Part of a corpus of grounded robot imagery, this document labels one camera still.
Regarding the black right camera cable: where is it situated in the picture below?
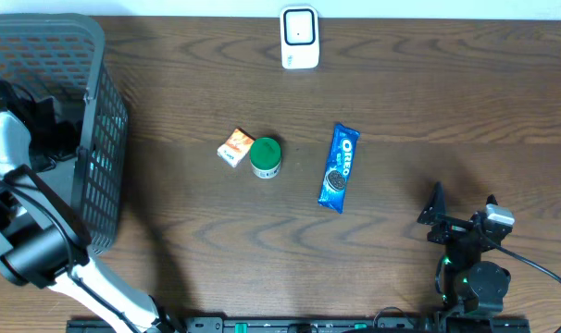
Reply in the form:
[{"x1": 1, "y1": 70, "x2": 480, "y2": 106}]
[{"x1": 474, "y1": 221, "x2": 561, "y2": 333}]

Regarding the blue Oreo cookie pack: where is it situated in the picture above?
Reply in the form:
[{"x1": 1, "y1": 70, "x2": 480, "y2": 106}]
[{"x1": 318, "y1": 124, "x2": 360, "y2": 214}]

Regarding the grey plastic basket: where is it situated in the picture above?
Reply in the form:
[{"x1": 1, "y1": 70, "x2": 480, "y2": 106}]
[{"x1": 0, "y1": 14, "x2": 129, "y2": 254}]

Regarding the orange snack packet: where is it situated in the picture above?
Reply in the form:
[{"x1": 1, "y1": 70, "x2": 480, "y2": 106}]
[{"x1": 217, "y1": 128, "x2": 255, "y2": 167}]

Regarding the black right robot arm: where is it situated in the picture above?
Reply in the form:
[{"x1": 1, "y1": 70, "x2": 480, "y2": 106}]
[{"x1": 418, "y1": 182, "x2": 515, "y2": 329}]

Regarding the white barcode scanner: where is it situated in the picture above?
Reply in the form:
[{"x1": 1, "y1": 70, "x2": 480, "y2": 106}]
[{"x1": 280, "y1": 6, "x2": 320, "y2": 70}]

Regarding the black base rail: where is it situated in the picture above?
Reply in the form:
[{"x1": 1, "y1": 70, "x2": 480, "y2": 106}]
[{"x1": 67, "y1": 315, "x2": 531, "y2": 333}]

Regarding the green lid seasoning jar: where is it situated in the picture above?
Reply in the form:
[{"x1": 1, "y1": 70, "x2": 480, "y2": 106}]
[{"x1": 250, "y1": 137, "x2": 281, "y2": 179}]

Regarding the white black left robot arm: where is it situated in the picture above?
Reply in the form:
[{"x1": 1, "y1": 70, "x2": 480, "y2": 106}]
[{"x1": 0, "y1": 80, "x2": 187, "y2": 332}]

